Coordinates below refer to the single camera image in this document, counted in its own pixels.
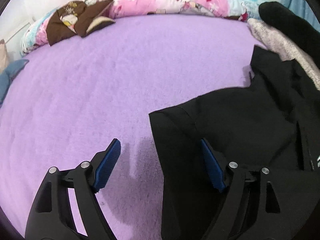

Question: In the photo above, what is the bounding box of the black ERKE jacket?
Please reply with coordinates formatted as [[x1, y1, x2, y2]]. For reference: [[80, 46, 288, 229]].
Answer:
[[149, 46, 319, 239]]

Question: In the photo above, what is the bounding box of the purple bed sheet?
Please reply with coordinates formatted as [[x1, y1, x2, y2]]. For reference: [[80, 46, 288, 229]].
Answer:
[[1, 15, 258, 239]]

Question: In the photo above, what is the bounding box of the blue pillow with orange prints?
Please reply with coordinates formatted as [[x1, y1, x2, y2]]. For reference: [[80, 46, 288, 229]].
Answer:
[[0, 59, 29, 106]]

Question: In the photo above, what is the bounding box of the beige pillow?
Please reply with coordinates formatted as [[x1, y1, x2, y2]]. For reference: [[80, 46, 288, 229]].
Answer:
[[0, 39, 10, 74]]

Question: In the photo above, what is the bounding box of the grey fuzzy folded garment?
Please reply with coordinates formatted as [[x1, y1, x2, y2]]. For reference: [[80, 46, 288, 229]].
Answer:
[[247, 18, 319, 90]]

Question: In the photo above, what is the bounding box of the black folded garment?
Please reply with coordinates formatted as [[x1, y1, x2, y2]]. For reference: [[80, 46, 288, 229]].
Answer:
[[258, 2, 319, 67]]

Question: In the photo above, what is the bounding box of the brown printed garment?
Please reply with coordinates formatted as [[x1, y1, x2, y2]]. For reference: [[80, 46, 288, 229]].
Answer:
[[46, 0, 115, 46]]

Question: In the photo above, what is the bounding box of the pink floral quilt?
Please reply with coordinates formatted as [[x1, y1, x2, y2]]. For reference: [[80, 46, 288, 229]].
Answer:
[[20, 0, 267, 56]]

